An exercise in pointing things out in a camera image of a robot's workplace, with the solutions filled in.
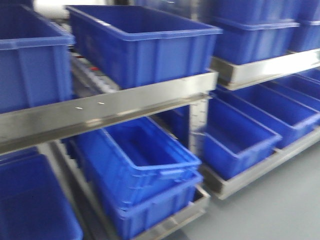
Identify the blue target crate on shelf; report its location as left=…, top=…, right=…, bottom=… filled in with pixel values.
left=66, top=5, right=223, bottom=89

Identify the blue stacked crate upper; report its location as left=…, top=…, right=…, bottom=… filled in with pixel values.
left=72, top=117, right=201, bottom=209

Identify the blue stacked crate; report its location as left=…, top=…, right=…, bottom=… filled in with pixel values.
left=93, top=172, right=203, bottom=240
left=72, top=117, right=201, bottom=209

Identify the blue crate rack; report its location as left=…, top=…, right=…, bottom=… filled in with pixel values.
left=202, top=98, right=282, bottom=180
left=219, top=85, right=320, bottom=149
left=210, top=17, right=300, bottom=65

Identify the stainless steel rack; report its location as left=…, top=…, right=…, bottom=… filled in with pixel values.
left=0, top=49, right=220, bottom=240
left=201, top=49, right=320, bottom=200

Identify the blue stacked crate lower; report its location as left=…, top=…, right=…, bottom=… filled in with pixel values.
left=93, top=172, right=203, bottom=240

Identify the stainless steel left rack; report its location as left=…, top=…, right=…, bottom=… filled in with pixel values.
left=0, top=49, right=220, bottom=240

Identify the blue crate top left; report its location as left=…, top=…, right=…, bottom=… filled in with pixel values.
left=0, top=4, right=75, bottom=113

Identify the blue crate bottom left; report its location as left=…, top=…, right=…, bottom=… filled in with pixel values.
left=0, top=154, right=84, bottom=240

